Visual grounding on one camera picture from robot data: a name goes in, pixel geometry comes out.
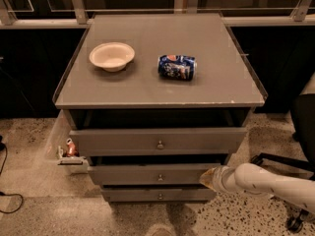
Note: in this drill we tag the clear plastic bin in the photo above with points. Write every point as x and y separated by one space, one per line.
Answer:
56 149

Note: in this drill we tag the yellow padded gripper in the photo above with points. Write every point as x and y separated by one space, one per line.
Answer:
221 180

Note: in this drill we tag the orange bottle in bin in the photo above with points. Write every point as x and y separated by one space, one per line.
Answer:
72 151

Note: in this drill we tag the grey drawer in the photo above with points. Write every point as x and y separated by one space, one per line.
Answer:
106 142
152 174
143 195

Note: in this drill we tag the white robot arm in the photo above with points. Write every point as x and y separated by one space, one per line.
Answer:
255 180

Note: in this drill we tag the black office chair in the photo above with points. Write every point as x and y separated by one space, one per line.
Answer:
302 114

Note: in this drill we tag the metal window railing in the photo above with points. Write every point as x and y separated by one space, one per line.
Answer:
75 13

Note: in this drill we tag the white paper bowl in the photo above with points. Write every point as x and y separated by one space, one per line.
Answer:
112 56

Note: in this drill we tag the crushed blue soda can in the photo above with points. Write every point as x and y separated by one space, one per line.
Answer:
177 67

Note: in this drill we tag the grey drawer cabinet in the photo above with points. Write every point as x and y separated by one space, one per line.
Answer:
222 93

